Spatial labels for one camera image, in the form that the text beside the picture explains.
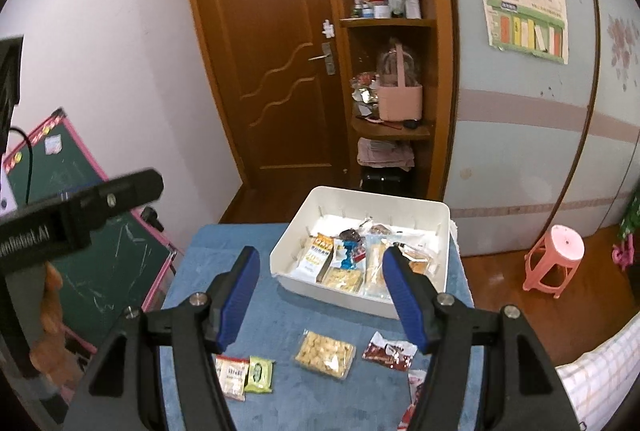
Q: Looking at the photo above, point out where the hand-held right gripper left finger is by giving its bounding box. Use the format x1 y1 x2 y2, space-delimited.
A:
62 245 261 431

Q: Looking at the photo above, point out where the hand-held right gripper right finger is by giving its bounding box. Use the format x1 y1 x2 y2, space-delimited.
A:
382 245 573 431

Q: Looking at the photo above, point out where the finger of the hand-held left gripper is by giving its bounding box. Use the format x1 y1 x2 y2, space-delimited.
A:
60 168 165 249

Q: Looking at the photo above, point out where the clear fried nugget packet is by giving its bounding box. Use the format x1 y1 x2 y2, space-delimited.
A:
402 246 441 277

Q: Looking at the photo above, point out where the large cream bread packet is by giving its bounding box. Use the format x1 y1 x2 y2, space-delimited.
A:
362 233 396 302

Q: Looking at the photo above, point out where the pale yellow chip packet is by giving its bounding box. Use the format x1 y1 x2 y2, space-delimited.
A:
320 267 365 296

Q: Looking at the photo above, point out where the blue snack packet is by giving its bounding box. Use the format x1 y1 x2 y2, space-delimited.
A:
332 231 368 272

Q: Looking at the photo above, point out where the clear packet with brown snack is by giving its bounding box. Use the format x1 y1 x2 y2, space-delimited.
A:
357 221 396 237

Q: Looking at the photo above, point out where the white plastic storage box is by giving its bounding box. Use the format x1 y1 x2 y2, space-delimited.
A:
269 186 452 321

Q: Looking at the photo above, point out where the black chalkboard clip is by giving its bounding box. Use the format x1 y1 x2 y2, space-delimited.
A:
141 206 165 232

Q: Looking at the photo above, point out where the blue towel table cover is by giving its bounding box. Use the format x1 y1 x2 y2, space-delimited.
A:
160 222 486 431

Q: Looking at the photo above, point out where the dark brown snack packet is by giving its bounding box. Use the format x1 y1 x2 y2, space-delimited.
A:
361 331 418 369

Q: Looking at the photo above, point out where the small green snack packet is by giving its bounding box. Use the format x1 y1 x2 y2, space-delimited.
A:
244 356 276 394

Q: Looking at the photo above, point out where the white and orange snack packet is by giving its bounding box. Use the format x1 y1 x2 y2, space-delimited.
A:
215 355 250 402

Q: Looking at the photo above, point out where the brown plush toy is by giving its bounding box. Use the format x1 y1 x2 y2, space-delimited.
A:
27 261 68 382

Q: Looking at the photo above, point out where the red and white snack packet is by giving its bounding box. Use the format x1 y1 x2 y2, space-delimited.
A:
397 368 426 431

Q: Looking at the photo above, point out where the clear round cracker packet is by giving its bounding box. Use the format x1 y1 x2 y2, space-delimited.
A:
292 330 357 381

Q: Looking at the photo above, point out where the pink folded cloth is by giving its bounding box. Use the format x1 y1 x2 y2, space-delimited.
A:
356 137 416 170

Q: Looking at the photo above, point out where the pink plastic stool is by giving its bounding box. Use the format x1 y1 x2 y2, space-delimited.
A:
522 224 586 299

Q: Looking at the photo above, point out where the pale blue sliding wardrobe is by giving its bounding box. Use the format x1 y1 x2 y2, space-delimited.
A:
435 0 640 257

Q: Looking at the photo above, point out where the white checkered blanket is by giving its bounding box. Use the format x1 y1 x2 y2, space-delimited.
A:
555 311 640 431

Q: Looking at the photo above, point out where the pile of foil wrappers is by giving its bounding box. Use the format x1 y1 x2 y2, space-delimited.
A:
350 72 382 104

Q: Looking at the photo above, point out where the pink plastic toy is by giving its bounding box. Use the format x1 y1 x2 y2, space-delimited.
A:
612 243 636 269

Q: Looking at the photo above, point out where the brown wooden door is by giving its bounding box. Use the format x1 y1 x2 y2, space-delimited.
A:
181 0 346 192

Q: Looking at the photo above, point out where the green cardboard box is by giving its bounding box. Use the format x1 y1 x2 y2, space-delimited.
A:
619 191 640 242

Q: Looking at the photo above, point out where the wooden corner shelf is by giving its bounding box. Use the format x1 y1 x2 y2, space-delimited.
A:
322 0 461 202

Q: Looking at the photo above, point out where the green chalkboard with pink frame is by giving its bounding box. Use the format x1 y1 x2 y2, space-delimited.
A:
0 108 183 362

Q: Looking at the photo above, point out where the pink basket with handle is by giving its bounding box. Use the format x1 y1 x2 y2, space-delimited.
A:
376 42 425 122

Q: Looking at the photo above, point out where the metal door handle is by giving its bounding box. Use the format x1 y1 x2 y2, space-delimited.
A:
308 42 337 74

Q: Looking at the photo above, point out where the colourful wall poster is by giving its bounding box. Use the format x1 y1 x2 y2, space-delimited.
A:
475 0 570 65

